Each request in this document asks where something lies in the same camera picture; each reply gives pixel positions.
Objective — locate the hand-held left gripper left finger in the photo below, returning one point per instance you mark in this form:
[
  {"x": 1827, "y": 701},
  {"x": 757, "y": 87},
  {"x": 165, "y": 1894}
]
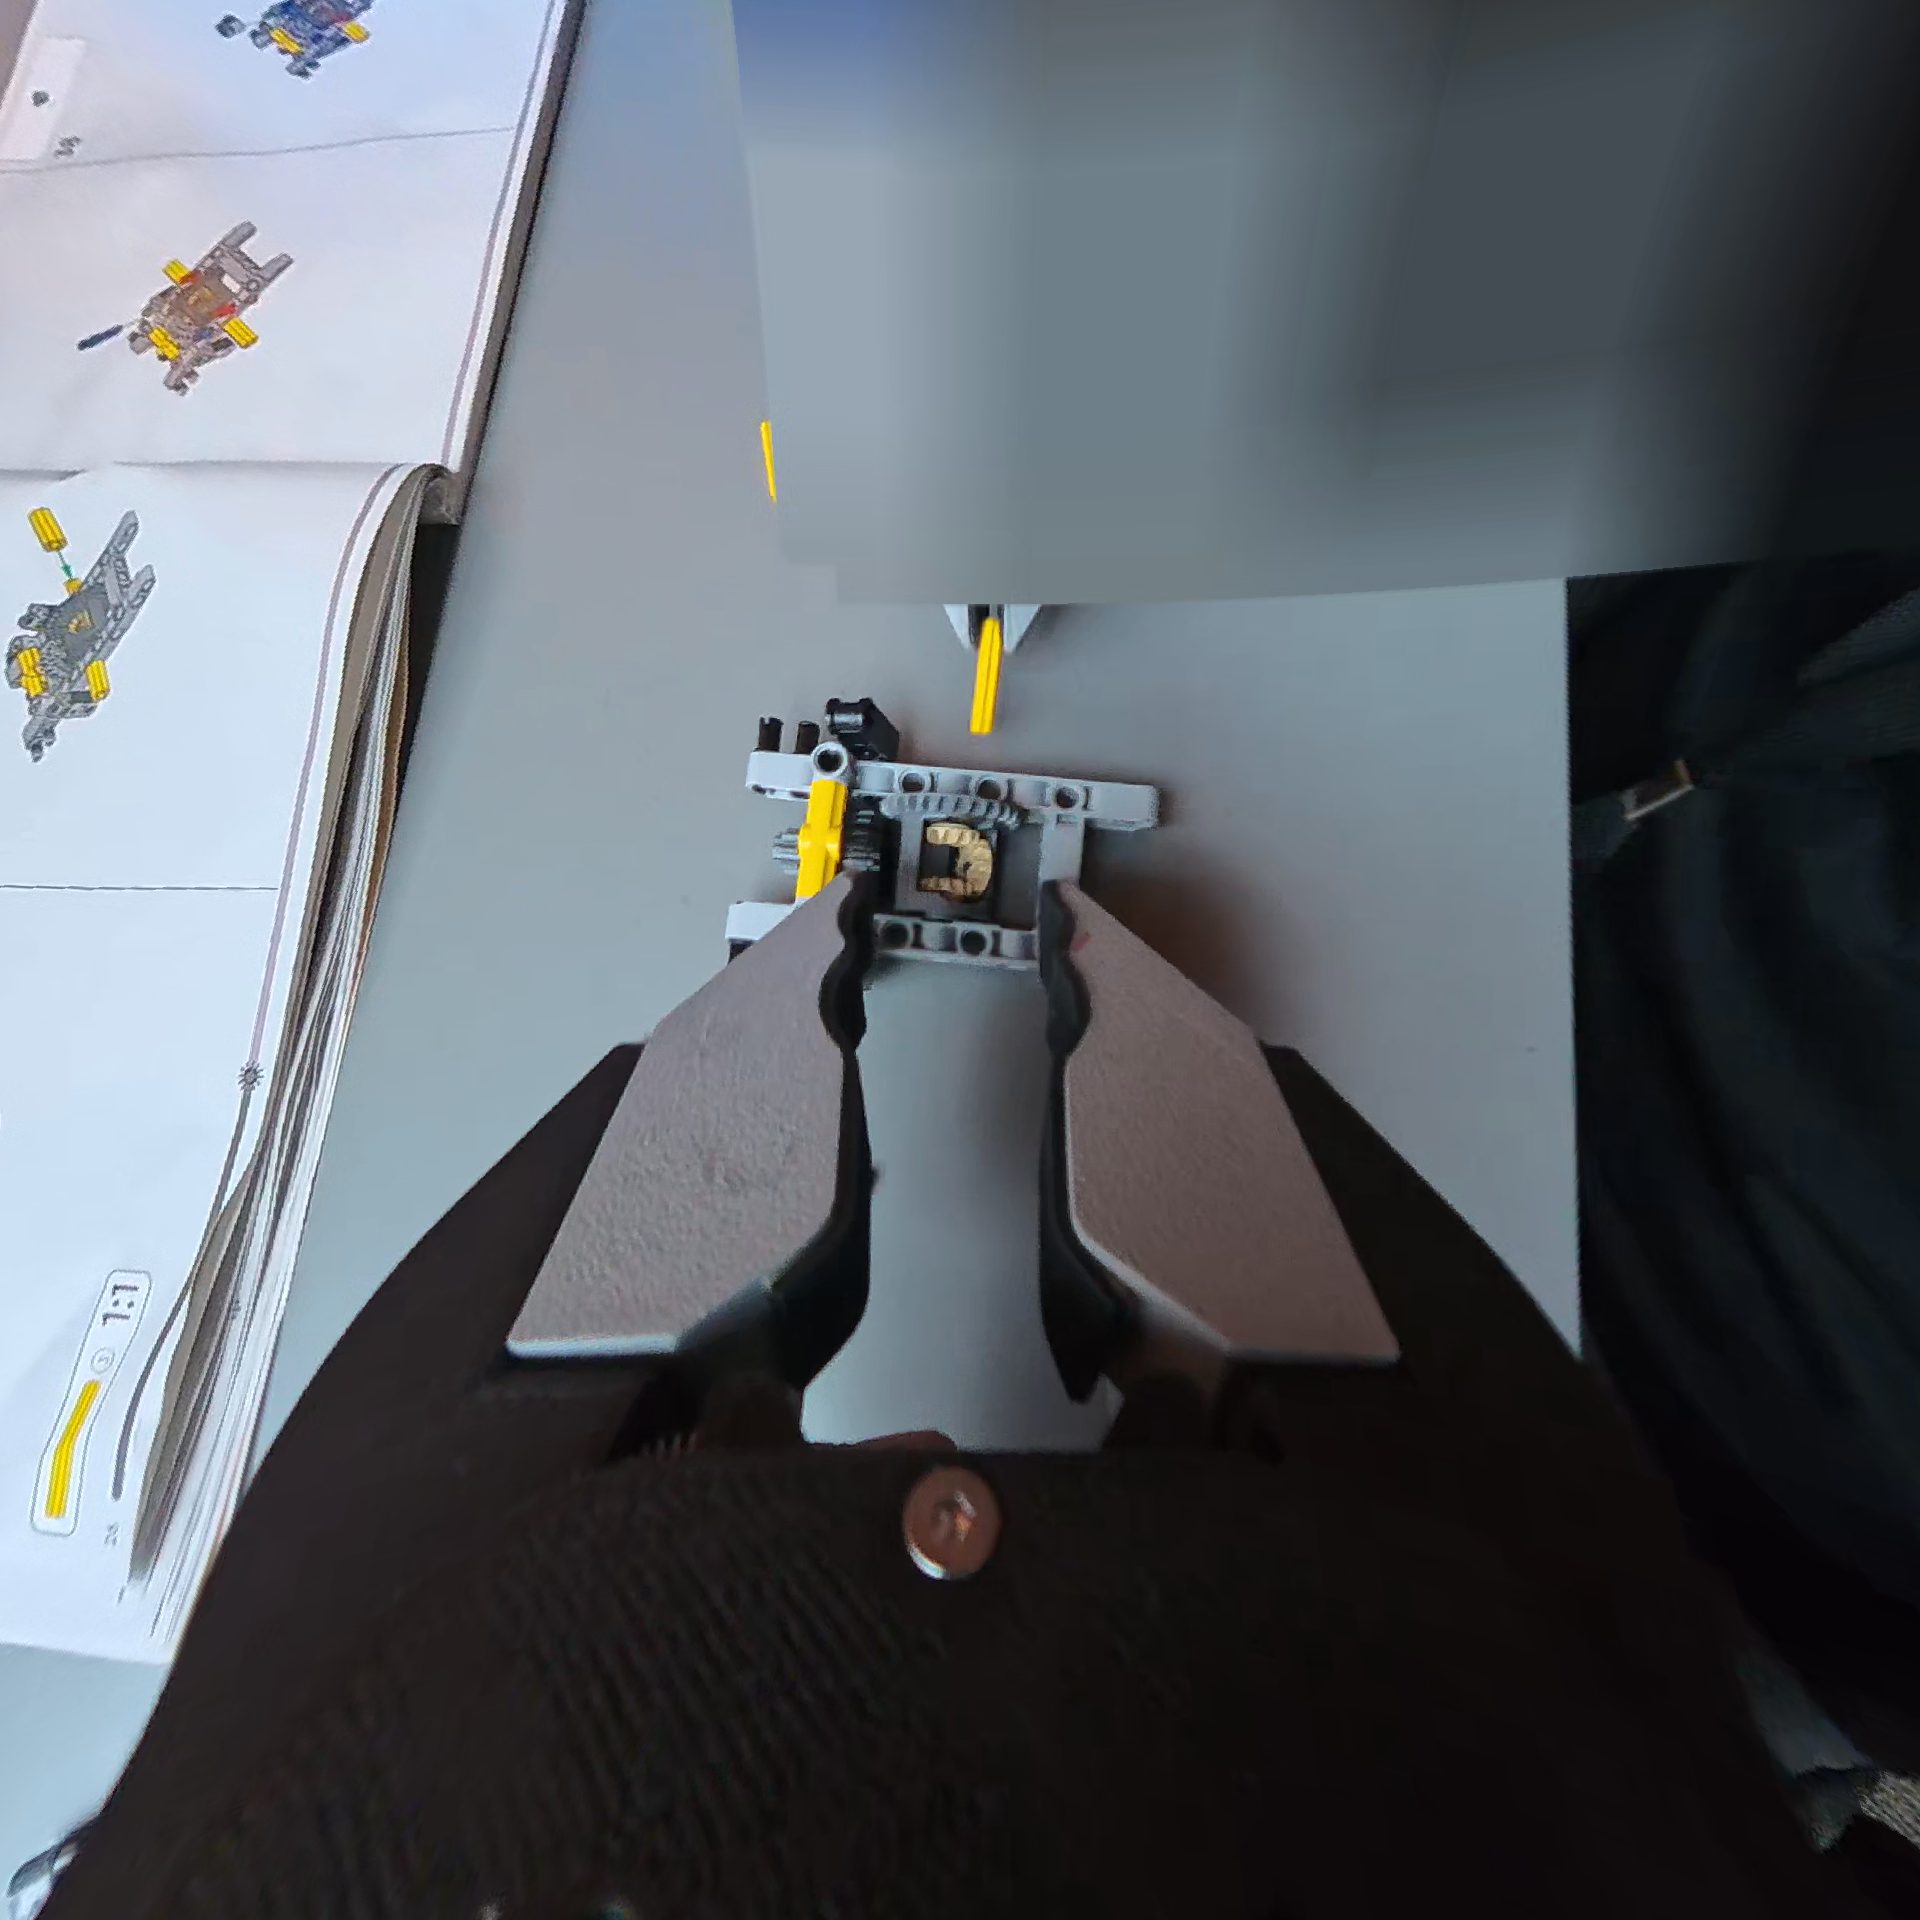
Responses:
[{"x": 704, "y": 1184}]

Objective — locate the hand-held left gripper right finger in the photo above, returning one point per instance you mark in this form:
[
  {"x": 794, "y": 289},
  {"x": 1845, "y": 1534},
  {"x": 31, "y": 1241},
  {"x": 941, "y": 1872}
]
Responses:
[{"x": 1214, "y": 1201}]

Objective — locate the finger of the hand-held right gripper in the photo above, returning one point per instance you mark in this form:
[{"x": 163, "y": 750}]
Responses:
[
  {"x": 1021, "y": 618},
  {"x": 960, "y": 618}
]

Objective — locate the yellow lego axle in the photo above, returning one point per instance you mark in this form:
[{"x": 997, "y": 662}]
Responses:
[
  {"x": 768, "y": 457},
  {"x": 985, "y": 674}
]

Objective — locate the grey lego frame assembly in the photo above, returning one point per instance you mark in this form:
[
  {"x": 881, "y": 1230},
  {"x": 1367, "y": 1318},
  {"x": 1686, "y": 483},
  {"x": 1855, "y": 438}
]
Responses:
[{"x": 1109, "y": 802}]

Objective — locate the tan lego bevel gear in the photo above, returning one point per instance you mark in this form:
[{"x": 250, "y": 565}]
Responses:
[{"x": 957, "y": 858}]

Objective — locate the grey lego differential housing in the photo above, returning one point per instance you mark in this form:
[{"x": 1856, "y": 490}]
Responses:
[{"x": 1035, "y": 862}]

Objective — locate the lego instruction booklet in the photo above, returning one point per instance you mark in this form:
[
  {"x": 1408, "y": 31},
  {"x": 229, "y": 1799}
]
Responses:
[{"x": 149, "y": 750}]

